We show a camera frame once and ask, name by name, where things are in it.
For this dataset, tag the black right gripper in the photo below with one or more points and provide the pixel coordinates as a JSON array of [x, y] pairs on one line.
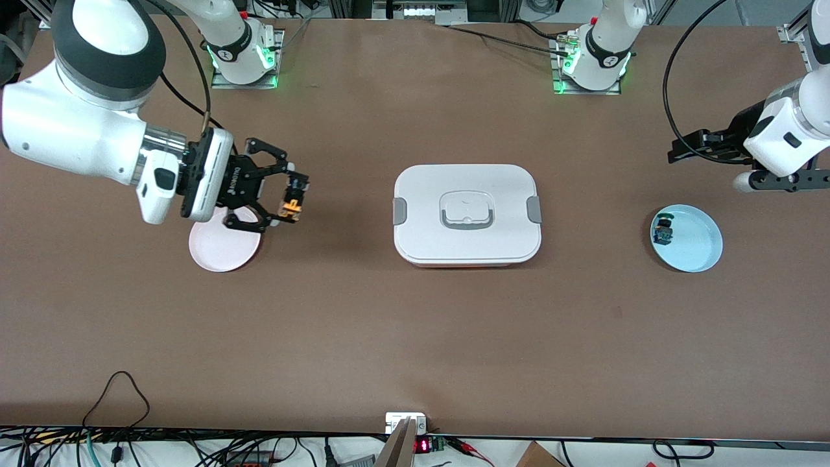
[[241, 184]]

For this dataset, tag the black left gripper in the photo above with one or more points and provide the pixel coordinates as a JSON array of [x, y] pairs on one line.
[[738, 131]]

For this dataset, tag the orange push button switch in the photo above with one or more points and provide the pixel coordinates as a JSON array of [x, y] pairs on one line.
[[292, 206]]

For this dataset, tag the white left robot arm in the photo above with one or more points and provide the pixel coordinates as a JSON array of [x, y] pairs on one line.
[[606, 39]]

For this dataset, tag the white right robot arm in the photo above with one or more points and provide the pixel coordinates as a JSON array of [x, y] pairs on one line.
[[71, 130]]

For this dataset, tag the white lunch box grey latches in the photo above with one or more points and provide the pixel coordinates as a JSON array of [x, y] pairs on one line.
[[467, 243]]

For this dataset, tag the white socket box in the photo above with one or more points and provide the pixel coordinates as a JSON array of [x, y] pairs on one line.
[[395, 420]]

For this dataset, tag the brown cardboard box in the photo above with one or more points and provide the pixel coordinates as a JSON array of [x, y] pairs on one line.
[[538, 457]]

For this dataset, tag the pink round plate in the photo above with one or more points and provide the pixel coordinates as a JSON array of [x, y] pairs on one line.
[[220, 253]]

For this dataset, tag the light blue round plate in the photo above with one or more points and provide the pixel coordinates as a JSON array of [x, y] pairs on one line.
[[697, 243]]

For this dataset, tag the grey metal wedge bar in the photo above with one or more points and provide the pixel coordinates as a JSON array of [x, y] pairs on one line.
[[399, 451]]

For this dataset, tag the circuit board red digit display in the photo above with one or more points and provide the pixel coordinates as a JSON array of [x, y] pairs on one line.
[[428, 445]]

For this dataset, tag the green push button switch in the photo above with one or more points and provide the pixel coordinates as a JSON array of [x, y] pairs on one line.
[[663, 232]]

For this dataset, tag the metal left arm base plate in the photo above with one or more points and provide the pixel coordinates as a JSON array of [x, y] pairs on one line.
[[559, 81]]

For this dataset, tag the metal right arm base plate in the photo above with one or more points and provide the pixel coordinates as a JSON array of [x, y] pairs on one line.
[[275, 45]]

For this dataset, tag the aluminium corner bracket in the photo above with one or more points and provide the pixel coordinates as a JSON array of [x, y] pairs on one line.
[[788, 34]]

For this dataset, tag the aluminium frame with white light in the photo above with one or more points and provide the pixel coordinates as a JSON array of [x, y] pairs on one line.
[[421, 11]]

